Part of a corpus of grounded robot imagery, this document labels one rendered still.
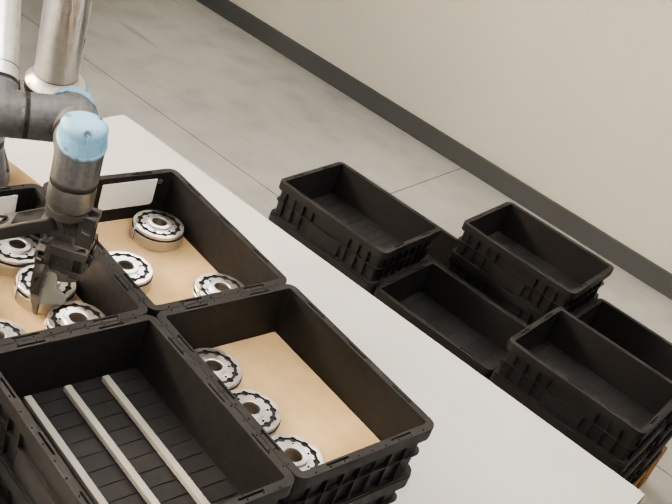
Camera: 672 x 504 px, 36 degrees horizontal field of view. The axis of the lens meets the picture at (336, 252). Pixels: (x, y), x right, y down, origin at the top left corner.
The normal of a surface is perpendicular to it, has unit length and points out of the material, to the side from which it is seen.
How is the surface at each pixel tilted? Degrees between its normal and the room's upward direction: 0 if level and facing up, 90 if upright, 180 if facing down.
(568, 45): 90
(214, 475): 0
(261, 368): 0
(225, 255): 90
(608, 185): 90
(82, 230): 92
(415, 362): 0
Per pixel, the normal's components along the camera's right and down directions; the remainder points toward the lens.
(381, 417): -0.73, 0.15
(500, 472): 0.30, -0.81
